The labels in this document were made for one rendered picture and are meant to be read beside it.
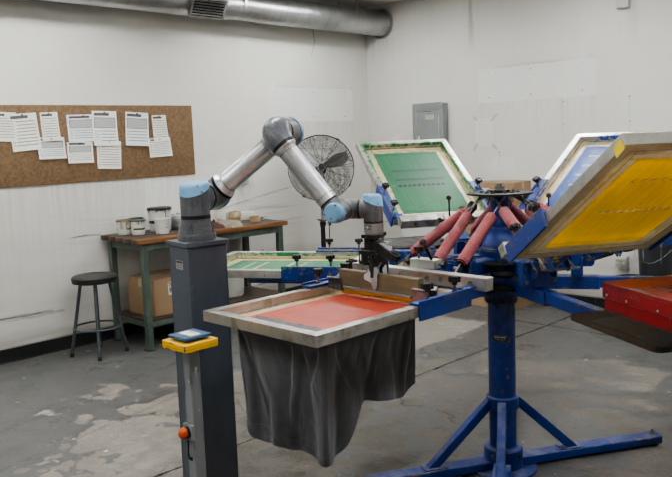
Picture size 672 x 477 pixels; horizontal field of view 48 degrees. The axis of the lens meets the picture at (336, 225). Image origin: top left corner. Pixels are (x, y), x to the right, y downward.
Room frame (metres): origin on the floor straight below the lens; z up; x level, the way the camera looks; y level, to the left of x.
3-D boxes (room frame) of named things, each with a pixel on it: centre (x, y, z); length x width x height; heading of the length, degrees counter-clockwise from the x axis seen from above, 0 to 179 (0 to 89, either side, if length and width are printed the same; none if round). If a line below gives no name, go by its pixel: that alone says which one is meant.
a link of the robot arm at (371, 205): (2.86, -0.14, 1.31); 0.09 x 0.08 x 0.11; 70
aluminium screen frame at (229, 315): (2.69, 0.00, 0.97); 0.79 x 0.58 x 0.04; 135
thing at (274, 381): (2.48, 0.20, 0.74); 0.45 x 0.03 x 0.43; 45
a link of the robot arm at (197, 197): (2.97, 0.55, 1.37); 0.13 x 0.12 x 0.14; 160
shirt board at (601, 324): (2.78, -0.92, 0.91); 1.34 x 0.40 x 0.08; 15
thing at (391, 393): (2.50, -0.11, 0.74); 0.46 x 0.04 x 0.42; 135
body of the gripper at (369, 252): (2.86, -0.14, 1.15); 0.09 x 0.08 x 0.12; 45
